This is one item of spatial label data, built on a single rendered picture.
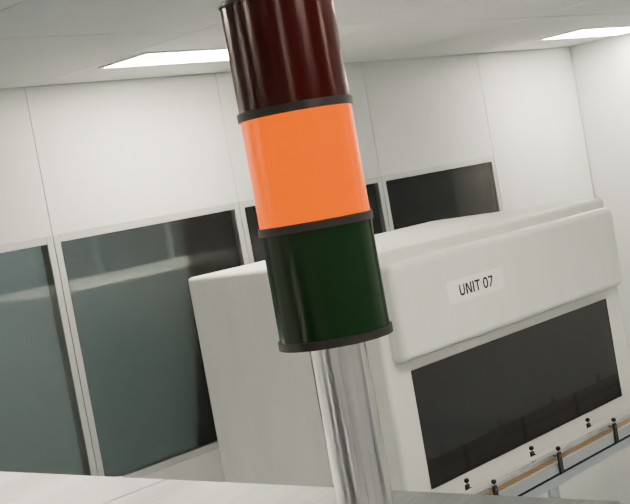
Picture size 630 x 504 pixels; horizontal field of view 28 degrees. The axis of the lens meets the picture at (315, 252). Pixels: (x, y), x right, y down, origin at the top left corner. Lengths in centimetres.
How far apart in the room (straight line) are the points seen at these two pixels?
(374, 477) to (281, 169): 14
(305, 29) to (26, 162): 543
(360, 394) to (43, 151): 549
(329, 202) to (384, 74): 731
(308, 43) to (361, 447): 17
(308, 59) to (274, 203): 6
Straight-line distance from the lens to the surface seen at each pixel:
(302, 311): 53
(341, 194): 52
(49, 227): 597
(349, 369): 54
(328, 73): 53
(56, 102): 610
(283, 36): 52
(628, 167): 950
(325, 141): 52
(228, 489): 75
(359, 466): 55
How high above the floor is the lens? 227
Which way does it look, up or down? 3 degrees down
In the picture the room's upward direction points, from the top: 10 degrees counter-clockwise
